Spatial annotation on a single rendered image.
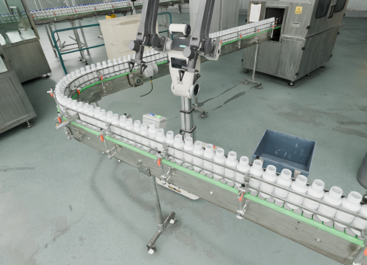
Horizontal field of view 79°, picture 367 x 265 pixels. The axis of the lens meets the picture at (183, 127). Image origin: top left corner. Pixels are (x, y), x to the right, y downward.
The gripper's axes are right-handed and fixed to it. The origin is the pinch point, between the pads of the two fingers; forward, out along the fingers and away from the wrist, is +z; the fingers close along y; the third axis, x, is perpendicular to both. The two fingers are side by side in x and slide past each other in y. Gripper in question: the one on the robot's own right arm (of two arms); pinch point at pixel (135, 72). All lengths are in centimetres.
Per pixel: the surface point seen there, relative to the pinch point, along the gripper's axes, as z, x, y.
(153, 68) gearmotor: -10, 80, -39
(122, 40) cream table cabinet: -61, 236, -231
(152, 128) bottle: 29, -34, 45
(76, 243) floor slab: 153, -12, -20
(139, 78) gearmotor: 5, 68, -46
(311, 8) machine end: -160, 273, 99
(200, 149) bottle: 31, -36, 75
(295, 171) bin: 34, -4, 121
